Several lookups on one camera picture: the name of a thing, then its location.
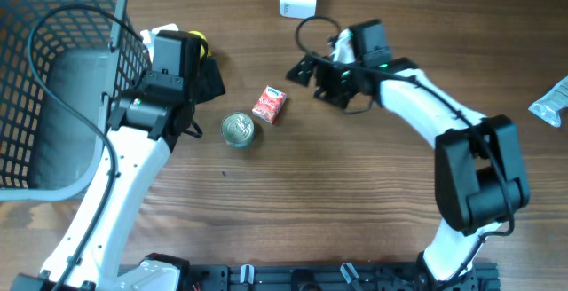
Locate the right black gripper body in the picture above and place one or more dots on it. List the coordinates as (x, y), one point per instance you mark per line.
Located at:
(340, 81)

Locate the silver tin can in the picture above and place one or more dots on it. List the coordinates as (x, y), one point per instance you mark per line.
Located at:
(238, 130)

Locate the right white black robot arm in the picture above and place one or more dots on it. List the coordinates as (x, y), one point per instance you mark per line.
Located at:
(479, 172)

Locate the red juice carton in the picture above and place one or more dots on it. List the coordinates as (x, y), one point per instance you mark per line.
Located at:
(269, 104)

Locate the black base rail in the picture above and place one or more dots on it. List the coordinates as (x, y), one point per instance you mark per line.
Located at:
(380, 277)

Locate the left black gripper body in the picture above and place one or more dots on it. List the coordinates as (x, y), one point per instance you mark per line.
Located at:
(209, 82)

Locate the grey plastic mesh basket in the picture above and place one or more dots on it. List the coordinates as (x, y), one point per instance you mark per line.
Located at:
(63, 62)

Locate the silver foil sachet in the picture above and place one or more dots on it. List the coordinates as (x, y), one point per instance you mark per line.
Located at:
(549, 106)

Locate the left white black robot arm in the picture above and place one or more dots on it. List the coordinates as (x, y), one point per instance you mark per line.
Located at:
(144, 126)

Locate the yellow lidded jar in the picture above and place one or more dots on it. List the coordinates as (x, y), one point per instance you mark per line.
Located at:
(204, 51)

